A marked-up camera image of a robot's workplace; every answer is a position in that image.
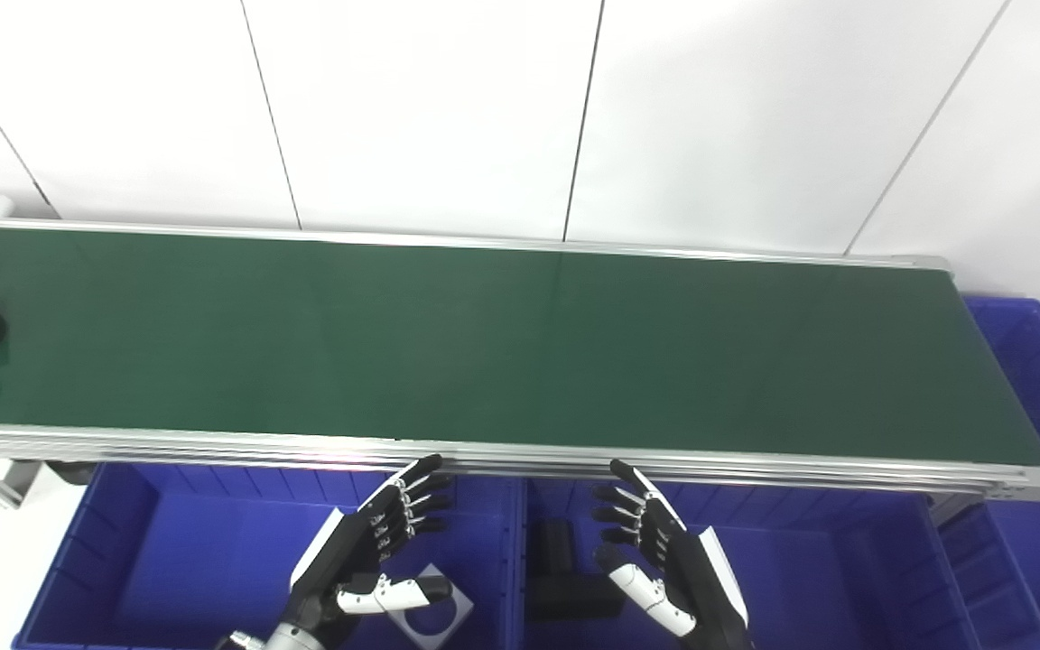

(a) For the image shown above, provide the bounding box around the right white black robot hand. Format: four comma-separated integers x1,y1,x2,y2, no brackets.
590,459,753,650

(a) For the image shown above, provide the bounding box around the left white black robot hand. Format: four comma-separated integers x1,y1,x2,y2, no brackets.
281,454,453,645

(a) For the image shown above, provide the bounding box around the black T-shaped part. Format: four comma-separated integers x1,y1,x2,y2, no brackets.
527,519,626,624

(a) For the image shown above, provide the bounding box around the blue plastic bin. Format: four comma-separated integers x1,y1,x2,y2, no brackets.
520,478,981,650
940,298,1040,646
13,462,525,650

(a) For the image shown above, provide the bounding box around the green conveyor belt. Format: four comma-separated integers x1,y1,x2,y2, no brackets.
0,226,1040,468
0,191,1040,506

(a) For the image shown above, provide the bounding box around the grey square ring part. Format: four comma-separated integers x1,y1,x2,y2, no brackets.
392,563,476,650

